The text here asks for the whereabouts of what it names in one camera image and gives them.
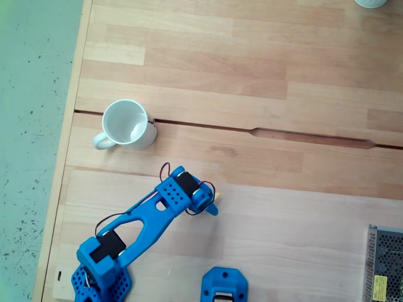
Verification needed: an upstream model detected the white mug black lettering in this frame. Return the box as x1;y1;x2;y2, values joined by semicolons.
92;99;157;151

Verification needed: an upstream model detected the perforated metal power supply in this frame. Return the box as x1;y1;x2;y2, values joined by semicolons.
361;223;403;302

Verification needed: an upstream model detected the white round object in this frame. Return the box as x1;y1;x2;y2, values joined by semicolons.
354;0;389;9

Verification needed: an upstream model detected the pale wooden base board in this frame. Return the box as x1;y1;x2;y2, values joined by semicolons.
52;169;403;302

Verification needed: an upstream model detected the blue printed post base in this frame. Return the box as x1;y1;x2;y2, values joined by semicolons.
201;266;249;302

